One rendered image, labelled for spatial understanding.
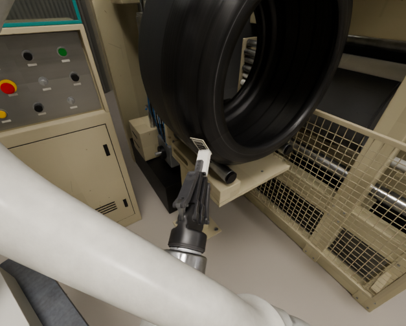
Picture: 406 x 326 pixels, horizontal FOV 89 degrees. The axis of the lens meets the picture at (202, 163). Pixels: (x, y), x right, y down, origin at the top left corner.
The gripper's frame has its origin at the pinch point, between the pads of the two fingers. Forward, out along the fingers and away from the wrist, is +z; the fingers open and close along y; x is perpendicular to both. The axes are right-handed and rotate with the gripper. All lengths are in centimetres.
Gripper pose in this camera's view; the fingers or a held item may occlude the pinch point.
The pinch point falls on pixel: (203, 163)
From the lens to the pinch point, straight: 50.7
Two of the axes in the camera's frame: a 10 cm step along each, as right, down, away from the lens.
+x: 8.9, -0.8, -4.4
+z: 1.7, -8.6, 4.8
